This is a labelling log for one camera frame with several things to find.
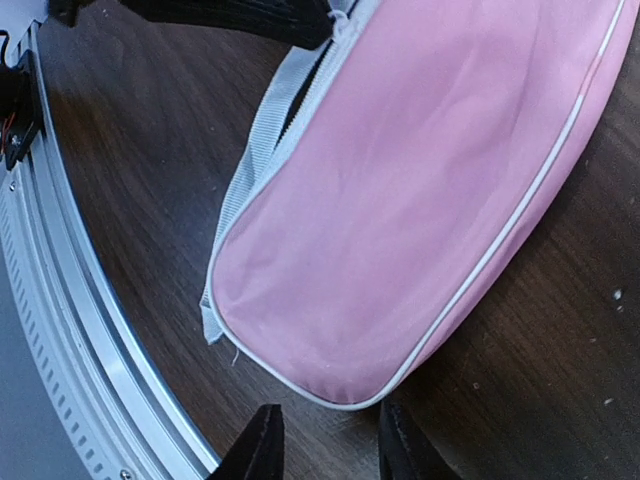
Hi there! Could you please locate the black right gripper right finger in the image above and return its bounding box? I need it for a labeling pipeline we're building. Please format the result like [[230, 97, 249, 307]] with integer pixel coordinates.
[[378, 400, 460, 480]]

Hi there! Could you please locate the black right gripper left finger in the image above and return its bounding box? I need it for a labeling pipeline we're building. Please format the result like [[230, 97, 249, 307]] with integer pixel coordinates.
[[212, 404, 285, 480]]

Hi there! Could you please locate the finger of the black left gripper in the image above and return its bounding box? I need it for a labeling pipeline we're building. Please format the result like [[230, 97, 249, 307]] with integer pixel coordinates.
[[122, 0, 333, 50]]

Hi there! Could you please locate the pink racket bag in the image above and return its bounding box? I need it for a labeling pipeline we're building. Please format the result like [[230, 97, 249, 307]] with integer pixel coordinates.
[[201, 1, 639, 410]]

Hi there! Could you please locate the metal base rail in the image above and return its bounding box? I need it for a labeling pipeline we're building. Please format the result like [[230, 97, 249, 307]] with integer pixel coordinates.
[[0, 19, 224, 480]]

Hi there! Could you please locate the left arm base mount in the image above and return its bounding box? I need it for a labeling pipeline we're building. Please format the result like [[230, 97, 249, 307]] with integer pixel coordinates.
[[1, 30, 43, 171]]

